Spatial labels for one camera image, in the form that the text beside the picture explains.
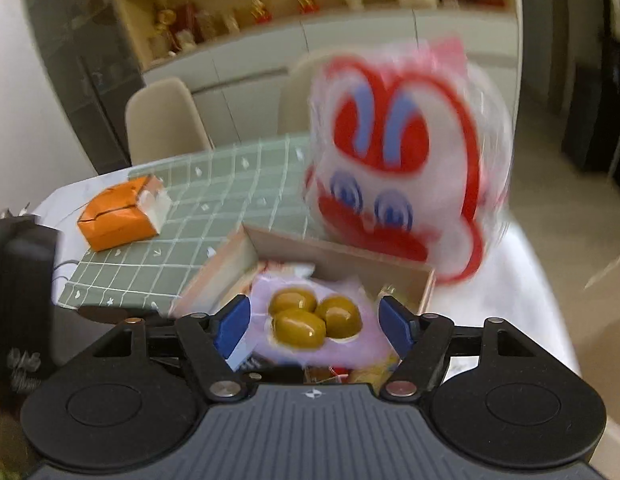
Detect red white rabbit-shaped bag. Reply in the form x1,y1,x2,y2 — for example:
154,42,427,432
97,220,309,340
303,35,513,286

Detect beige dining chair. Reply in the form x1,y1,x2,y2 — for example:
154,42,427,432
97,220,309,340
278,52,341,136
124,77,213,166

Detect dark glass cabinet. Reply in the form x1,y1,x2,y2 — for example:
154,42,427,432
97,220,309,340
20,0,146,177

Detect purple olive packet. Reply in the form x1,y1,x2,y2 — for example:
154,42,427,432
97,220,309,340
249,274,391,366

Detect pink cardboard box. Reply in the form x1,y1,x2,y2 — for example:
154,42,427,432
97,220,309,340
171,223,437,386

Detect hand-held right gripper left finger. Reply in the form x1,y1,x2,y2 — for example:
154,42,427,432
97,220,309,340
55,294,253,405

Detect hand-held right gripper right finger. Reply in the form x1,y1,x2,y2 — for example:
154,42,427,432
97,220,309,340
377,294,571,405

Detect blue snack packet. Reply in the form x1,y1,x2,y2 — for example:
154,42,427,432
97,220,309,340
225,342,255,374

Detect white wooden sideboard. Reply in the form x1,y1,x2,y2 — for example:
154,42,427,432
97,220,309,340
102,0,523,107

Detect tall glass cup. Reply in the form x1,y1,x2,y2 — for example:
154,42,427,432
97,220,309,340
197,9,221,41

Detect green checked tablecloth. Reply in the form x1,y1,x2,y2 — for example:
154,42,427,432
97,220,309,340
52,132,583,379

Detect black water dispenser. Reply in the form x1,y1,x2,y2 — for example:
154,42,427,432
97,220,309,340
562,25,620,172

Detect red bag with gold flower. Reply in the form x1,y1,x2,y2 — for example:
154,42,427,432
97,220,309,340
152,0,199,56

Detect orange tissue pack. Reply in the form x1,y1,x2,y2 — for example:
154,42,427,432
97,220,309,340
77,174,171,252

